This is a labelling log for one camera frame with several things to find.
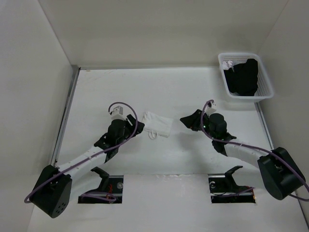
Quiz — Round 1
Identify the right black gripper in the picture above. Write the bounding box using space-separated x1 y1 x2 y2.
180 109 216 140

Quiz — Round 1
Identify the white tank top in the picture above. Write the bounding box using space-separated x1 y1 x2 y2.
142 111 173 140

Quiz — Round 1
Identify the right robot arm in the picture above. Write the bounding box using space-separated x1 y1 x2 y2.
180 109 309 200

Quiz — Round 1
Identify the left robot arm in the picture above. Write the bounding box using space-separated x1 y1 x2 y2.
27 115 145 218

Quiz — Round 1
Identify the black tank top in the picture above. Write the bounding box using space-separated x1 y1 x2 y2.
224 58 258 96

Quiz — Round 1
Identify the small white cloth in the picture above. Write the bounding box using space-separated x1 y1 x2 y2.
222 60 233 70

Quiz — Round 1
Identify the white plastic basket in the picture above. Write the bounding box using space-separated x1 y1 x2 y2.
218 52 274 103

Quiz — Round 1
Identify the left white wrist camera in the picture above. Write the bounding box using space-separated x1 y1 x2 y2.
110 106 125 120

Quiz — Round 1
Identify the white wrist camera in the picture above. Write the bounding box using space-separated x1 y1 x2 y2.
205 101 217 116
110 106 125 120

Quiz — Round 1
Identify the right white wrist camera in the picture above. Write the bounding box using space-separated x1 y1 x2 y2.
205 101 217 116

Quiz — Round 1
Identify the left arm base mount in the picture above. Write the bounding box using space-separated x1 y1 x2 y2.
78 167 124 204

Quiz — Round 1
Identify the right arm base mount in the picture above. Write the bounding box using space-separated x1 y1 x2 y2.
208 166 256 203

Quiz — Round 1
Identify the metal table edge rail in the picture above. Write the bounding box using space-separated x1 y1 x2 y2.
50 65 80 166

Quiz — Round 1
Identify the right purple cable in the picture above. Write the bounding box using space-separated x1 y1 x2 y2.
200 99 309 201

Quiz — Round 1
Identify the purple cable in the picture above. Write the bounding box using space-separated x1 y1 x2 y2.
200 99 309 201
23 101 140 203

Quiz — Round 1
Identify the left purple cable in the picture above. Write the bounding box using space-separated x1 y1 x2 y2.
23 101 140 203

